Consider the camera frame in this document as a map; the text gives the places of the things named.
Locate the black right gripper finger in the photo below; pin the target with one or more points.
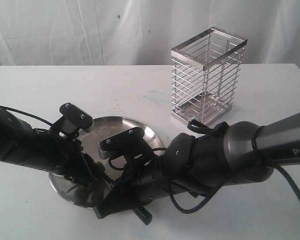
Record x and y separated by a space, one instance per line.
114 203

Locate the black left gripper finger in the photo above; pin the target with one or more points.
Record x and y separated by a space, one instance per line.
82 181

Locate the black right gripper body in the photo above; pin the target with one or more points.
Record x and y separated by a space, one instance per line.
148 177

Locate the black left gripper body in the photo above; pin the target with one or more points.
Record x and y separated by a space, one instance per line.
61 156

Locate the black handled knife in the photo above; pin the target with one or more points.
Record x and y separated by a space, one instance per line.
143 214

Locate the green chili pepper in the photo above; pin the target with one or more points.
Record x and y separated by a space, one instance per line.
73 188

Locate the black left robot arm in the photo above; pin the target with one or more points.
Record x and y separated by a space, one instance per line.
16 138

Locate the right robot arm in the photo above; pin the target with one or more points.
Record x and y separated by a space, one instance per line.
192 169

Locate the round stainless steel plate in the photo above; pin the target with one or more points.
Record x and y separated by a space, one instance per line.
104 128

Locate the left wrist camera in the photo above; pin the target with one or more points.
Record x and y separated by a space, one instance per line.
74 119

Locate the wire metal utensil holder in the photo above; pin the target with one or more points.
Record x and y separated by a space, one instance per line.
204 74

